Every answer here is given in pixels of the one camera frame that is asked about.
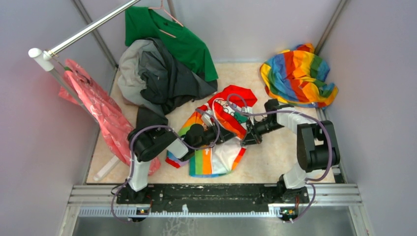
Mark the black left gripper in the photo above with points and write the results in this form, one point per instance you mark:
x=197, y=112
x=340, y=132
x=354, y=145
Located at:
x=224, y=135

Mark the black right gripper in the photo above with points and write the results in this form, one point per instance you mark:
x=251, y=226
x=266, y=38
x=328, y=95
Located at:
x=250, y=137

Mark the red white cartoon jacket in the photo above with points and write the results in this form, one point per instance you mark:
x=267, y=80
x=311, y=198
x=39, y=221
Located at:
x=221, y=159

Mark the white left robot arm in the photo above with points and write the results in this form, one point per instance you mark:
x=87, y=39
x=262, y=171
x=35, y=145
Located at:
x=146, y=144

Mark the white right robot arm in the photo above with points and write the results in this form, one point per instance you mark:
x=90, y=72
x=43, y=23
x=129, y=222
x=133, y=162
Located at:
x=317, y=148

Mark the dark grey jacket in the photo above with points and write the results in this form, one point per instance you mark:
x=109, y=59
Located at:
x=151, y=77

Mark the rainbow striped garment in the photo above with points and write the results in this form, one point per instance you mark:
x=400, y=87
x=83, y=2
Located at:
x=297, y=76

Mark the pink patterned garment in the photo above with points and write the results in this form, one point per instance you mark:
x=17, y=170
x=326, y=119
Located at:
x=113, y=124

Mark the green t-shirt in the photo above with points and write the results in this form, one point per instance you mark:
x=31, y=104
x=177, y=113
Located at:
x=184, y=45

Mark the pink clothes hanger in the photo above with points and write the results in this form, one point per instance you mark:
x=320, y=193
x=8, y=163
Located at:
x=167, y=18

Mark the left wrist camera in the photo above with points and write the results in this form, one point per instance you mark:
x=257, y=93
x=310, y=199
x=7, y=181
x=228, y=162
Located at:
x=207, y=119

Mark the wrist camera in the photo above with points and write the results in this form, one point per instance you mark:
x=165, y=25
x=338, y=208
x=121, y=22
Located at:
x=247, y=111
x=207, y=119

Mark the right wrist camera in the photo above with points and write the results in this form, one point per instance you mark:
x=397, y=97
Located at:
x=247, y=111

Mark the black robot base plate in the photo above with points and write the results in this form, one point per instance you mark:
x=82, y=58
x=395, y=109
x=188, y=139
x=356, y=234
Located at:
x=213, y=198

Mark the aluminium frame rail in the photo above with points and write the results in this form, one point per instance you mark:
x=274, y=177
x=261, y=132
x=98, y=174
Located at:
x=333, y=209

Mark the silver clothes rail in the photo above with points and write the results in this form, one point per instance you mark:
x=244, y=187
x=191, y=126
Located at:
x=43, y=57

